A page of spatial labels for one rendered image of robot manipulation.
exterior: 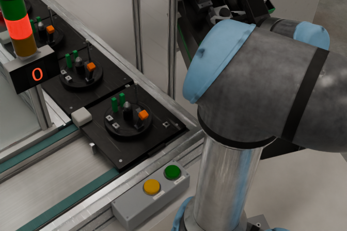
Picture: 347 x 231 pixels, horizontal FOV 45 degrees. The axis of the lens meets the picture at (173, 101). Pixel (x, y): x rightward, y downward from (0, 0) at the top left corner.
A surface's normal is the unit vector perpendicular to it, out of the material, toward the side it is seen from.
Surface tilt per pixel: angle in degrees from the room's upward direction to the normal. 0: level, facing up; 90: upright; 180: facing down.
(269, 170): 0
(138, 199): 0
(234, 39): 16
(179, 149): 0
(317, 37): 65
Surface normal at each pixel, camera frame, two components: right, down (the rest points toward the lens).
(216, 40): -0.18, -0.43
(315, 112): -0.35, 0.26
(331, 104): -0.09, 0.05
